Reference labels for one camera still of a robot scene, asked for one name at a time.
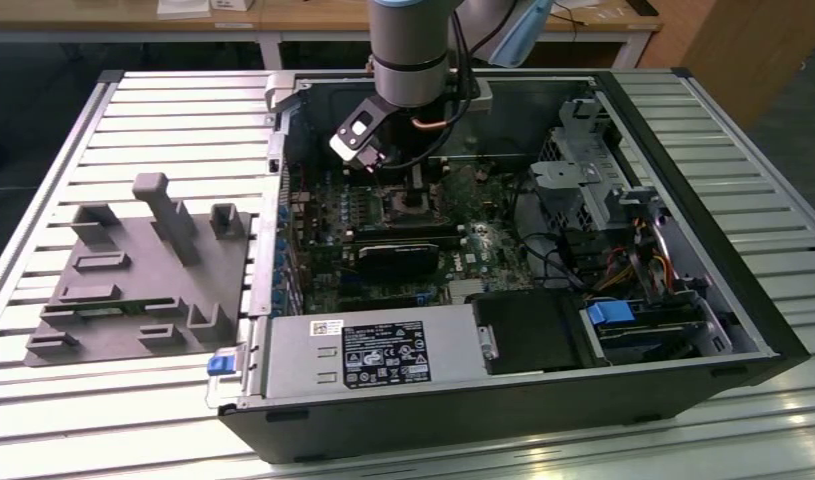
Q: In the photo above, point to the silver chipset heatsink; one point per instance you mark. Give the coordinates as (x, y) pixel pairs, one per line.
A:
(467, 290)

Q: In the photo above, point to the CPU socket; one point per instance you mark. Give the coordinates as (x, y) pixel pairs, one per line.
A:
(384, 217)

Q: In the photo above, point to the blue case latch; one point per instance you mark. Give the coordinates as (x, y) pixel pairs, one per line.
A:
(221, 365)

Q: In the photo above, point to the grey plastic bracket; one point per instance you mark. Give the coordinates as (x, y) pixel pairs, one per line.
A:
(640, 202)

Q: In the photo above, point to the grey parts rack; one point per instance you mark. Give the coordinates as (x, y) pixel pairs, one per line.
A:
(147, 280)

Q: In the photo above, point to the wooden cabinet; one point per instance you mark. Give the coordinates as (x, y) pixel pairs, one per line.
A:
(747, 50)

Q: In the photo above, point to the metal drive cage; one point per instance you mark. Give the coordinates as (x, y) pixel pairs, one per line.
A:
(567, 180)

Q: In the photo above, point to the wooden desk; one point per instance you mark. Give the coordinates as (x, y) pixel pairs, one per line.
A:
(113, 22)

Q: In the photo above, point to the small black box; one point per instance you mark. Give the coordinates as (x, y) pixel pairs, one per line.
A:
(643, 6)

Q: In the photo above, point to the black RAM slot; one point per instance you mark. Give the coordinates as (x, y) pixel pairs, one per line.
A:
(407, 231)
(407, 236)
(407, 240)
(407, 227)

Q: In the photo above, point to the black PC case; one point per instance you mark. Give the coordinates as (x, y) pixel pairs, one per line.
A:
(447, 420)

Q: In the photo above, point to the green motherboard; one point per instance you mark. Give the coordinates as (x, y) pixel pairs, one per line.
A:
(494, 260)

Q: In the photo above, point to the white box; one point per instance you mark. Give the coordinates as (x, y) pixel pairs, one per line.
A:
(183, 7)
(232, 4)

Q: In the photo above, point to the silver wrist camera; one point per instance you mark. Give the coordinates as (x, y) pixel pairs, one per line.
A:
(354, 132)

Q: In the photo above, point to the hard disk in blue carrier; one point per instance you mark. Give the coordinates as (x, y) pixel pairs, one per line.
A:
(614, 315)

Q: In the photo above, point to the silver power supply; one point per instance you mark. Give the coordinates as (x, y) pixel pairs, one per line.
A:
(294, 360)

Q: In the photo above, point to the black graphics card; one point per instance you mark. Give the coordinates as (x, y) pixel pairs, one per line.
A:
(396, 260)

